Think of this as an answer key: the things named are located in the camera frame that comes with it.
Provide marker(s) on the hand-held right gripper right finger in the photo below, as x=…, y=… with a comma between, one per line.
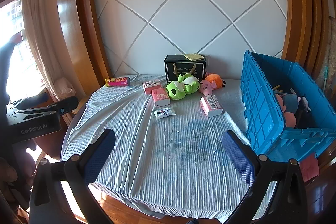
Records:
x=237, y=153

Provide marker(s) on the green frog plush toy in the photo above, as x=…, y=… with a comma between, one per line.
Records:
x=181, y=87

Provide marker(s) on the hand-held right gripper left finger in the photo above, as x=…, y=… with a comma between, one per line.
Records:
x=99, y=153

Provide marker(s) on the person's left hand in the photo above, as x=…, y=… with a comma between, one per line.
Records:
x=9, y=172

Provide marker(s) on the pink paper sheet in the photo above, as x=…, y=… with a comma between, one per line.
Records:
x=309, y=169

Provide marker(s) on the white wet wipes pack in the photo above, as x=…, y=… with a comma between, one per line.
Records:
x=164, y=113

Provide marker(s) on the striped blue bed sheet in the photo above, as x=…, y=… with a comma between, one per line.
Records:
x=162, y=161

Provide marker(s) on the blue plastic storage crate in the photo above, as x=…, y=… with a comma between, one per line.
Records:
x=262, y=113

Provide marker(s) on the white wall outlet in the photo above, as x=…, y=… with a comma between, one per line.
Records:
x=206, y=60

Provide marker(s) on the patterned beige cloth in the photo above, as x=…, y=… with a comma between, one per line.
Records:
x=328, y=61

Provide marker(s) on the wooden wall frame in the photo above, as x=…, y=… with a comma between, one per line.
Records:
x=76, y=16
x=299, y=3

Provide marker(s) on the pink pig plush toy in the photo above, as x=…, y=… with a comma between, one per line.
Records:
x=211, y=83

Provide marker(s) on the pink tissue pack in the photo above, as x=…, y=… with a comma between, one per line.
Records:
x=152, y=86
x=211, y=106
x=160, y=98

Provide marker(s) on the black gift box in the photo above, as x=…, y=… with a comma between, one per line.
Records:
x=174, y=66

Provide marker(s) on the pink snack can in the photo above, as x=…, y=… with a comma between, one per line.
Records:
x=117, y=81

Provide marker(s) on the beige curtain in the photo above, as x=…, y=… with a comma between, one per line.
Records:
x=39, y=29

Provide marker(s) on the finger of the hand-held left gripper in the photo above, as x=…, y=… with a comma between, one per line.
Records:
x=36, y=99
x=65, y=106

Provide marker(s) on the clear plastic bag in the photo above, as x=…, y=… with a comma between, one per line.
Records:
x=64, y=85

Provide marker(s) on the yellow notepad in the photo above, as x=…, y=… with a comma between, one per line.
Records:
x=194, y=56

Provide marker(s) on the blue plush toy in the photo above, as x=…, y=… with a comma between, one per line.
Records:
x=290, y=102

